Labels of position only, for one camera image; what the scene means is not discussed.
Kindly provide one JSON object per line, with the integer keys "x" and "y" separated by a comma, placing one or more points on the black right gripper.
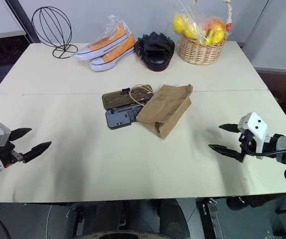
{"x": 247, "y": 139}

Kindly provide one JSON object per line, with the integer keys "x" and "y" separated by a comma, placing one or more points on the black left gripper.
{"x": 7, "y": 153}

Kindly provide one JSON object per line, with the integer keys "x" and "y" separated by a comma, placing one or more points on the brown plastic tool case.
{"x": 119, "y": 117}

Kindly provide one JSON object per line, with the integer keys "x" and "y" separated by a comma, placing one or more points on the brown paper bag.
{"x": 166, "y": 109}

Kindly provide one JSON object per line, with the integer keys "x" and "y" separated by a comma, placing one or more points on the metal table leg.
{"x": 214, "y": 219}

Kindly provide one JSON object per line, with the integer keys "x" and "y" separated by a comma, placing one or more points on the yellow lemon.
{"x": 178, "y": 23}
{"x": 219, "y": 36}
{"x": 190, "y": 33}

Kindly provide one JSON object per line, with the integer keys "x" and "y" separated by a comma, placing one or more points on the red tag on basket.
{"x": 228, "y": 27}

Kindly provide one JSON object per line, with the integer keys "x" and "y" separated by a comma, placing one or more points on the black sandal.
{"x": 156, "y": 52}

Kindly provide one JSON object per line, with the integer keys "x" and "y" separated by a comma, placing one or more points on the red orange apple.
{"x": 215, "y": 25}

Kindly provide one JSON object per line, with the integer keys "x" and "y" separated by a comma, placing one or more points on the clear plastic fruit bag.
{"x": 197, "y": 20}

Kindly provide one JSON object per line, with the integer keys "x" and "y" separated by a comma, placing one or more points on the orange canvas sneaker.
{"x": 108, "y": 43}
{"x": 115, "y": 56}

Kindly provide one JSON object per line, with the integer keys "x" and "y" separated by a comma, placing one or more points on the orange sneakers in plastic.
{"x": 116, "y": 23}

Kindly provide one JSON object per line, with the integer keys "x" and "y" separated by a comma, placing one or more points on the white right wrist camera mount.
{"x": 256, "y": 127}

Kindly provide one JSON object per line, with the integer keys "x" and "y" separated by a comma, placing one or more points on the dark vertical post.
{"x": 28, "y": 20}

